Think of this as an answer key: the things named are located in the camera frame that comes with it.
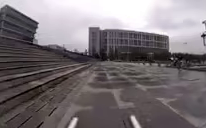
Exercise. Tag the large grey office building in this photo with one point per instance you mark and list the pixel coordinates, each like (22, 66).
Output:
(127, 41)

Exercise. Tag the robot's own part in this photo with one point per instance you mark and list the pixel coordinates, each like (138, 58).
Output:
(72, 122)
(135, 121)

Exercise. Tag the row of parked bicycles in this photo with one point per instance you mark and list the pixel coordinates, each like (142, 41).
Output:
(176, 61)

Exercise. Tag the wide grey stone steps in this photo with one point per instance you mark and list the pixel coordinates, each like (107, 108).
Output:
(27, 76)

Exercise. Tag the grey layered building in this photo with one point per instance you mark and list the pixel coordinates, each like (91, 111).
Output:
(14, 23)

